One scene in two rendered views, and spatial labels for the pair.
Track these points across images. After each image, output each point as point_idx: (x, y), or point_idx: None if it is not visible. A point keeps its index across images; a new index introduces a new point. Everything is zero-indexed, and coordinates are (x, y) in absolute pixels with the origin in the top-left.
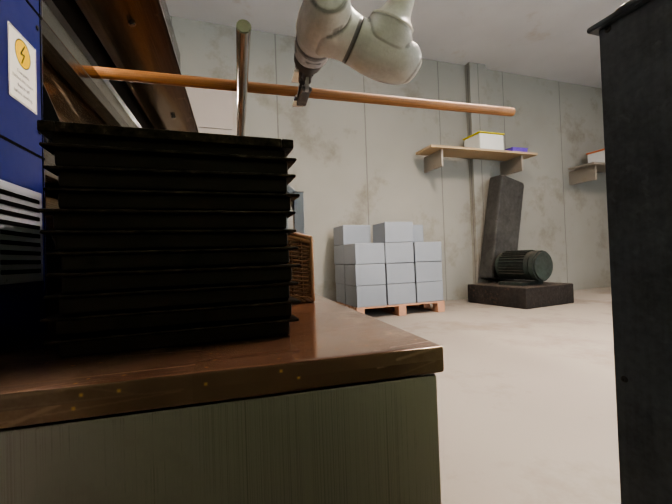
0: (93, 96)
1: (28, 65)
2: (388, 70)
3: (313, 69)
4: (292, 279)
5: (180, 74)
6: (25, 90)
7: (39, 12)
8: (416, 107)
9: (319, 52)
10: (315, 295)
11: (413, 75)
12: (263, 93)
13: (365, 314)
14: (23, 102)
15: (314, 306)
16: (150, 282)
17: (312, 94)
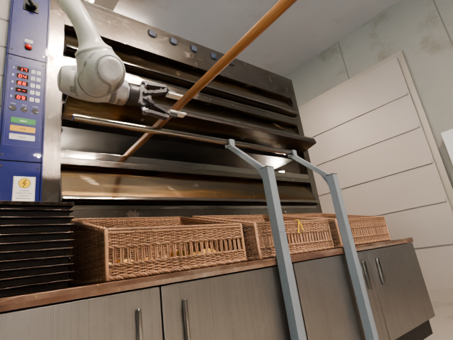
0: (119, 168)
1: (28, 185)
2: (92, 88)
3: (129, 102)
4: (100, 264)
5: (201, 119)
6: (25, 195)
7: (40, 161)
8: (243, 47)
9: (94, 101)
10: (162, 274)
11: (102, 76)
12: (166, 121)
13: (13, 296)
14: (23, 200)
15: (79, 286)
16: None
17: (180, 102)
